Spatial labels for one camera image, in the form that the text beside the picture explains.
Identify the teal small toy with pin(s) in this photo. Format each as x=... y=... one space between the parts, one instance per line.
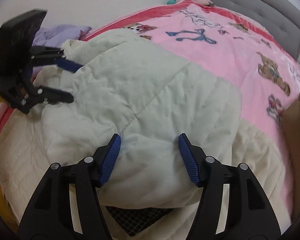
x=170 y=2

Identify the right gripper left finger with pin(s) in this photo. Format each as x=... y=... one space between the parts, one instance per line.
x=48 y=213

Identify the pink cartoon fleece blanket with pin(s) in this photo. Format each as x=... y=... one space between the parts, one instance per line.
x=239 y=52

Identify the lavender crumpled cloth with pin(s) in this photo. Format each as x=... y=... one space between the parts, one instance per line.
x=58 y=34

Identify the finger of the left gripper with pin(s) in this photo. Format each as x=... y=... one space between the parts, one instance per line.
x=41 y=94
x=47 y=56

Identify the cream quilted hooded jacket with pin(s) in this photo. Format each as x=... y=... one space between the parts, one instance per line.
x=148 y=95

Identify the folded brown garment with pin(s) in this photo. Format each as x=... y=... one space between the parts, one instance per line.
x=290 y=125

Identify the grey upholstered headboard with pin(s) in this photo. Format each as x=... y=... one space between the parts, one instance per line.
x=280 y=17

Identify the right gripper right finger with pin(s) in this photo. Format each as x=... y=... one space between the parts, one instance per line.
x=250 y=214

